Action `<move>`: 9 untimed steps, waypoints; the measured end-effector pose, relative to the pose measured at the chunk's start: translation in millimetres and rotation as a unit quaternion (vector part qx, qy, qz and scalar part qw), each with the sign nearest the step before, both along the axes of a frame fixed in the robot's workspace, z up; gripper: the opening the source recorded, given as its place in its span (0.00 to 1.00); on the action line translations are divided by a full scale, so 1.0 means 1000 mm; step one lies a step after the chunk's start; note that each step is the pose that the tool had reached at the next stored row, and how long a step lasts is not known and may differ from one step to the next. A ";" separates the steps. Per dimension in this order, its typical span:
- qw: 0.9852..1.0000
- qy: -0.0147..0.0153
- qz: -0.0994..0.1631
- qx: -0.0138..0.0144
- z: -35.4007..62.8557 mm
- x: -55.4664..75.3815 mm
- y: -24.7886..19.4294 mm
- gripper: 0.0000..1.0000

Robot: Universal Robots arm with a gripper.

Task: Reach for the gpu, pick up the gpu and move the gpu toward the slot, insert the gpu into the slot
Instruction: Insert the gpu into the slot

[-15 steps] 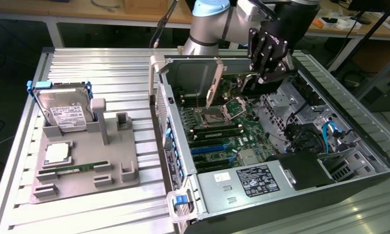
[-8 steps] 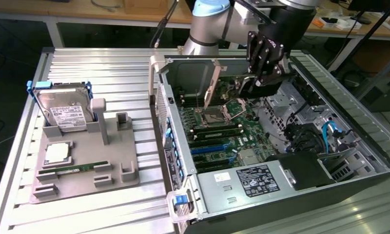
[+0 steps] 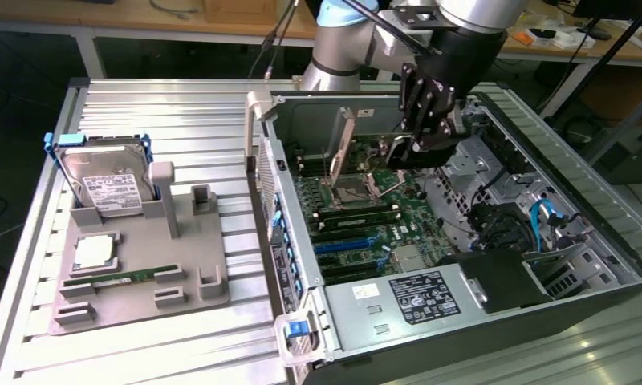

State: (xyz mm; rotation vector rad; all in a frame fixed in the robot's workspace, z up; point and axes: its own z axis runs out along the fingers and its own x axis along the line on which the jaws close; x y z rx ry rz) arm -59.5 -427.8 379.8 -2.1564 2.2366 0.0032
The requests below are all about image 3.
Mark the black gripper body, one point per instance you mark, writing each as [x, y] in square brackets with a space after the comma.
[465, 56]

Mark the graphics card with metal bracket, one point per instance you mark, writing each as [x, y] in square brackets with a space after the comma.
[368, 154]

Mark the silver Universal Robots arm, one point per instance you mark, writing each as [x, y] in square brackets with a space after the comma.
[336, 48]

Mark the black RAM slot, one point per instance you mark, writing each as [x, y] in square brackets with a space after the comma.
[314, 169]
[312, 160]

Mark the blue expansion slot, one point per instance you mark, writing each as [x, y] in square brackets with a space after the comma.
[342, 245]

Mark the black expansion slot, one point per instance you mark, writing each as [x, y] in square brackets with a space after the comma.
[347, 259]
[352, 272]

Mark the metal disk bay cage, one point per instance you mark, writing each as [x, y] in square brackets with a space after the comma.
[486, 180]

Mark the orange and white device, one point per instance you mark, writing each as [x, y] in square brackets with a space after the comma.
[546, 37]

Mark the clear plastic bags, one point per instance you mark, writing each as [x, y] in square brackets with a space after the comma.
[535, 16]

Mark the metal socket cover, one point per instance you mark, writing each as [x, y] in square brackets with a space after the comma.
[387, 182]

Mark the thin locking lever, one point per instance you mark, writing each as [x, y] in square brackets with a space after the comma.
[331, 172]

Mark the green motherboard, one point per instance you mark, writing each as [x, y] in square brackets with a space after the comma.
[406, 216]

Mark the CPU socket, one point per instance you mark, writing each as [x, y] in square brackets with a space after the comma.
[351, 192]

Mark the black monitor stand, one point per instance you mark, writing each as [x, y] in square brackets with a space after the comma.
[599, 24]

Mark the black slanted pole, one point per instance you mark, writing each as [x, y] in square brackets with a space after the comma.
[615, 48]

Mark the black installed RAM stick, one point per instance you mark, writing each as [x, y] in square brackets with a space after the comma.
[358, 220]

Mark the silver chipset heat sink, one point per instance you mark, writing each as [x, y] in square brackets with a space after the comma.
[412, 257]

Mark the black fan shroud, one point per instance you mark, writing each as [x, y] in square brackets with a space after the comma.
[503, 280]

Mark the open black PC case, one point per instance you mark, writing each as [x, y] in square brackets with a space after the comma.
[567, 313]

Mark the grey power supply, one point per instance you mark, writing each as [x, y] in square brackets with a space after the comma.
[363, 321]

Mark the wooden desk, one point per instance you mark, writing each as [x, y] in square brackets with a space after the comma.
[139, 24]

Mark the silver hard disk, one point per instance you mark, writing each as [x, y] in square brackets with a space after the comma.
[109, 180]

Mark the grey parts rack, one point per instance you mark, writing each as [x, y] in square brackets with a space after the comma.
[149, 248]

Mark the green RAM stick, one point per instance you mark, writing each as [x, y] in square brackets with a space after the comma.
[123, 277]

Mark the silver CPU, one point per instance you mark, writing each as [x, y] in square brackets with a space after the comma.
[95, 252]

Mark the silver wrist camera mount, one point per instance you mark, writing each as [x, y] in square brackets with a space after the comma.
[392, 40]

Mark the hard drive with blue bracket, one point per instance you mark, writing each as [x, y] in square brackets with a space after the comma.
[74, 140]

